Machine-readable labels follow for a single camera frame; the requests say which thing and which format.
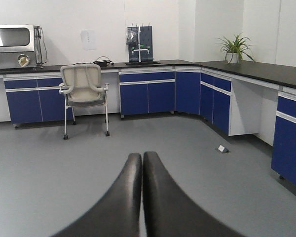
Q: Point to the potted green plant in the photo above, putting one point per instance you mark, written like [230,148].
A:
[234,49]

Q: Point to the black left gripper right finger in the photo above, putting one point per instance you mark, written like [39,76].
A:
[169,211]

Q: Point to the steel glove box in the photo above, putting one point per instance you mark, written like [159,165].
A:
[20,46]

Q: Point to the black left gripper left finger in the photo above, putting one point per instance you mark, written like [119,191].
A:
[117,213]

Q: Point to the white lab faucet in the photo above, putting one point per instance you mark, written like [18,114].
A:
[141,48]

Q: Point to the beige mesh office chair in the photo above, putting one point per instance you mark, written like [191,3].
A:
[82,87]

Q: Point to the paper sheet on wall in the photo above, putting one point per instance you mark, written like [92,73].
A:
[88,39]

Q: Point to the blue lab bench cabinets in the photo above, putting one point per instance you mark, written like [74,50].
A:
[246,98]

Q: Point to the floor socket box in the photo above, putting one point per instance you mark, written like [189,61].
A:
[222,149]

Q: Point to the grey drying rack pegboard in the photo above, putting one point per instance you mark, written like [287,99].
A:
[129,43]

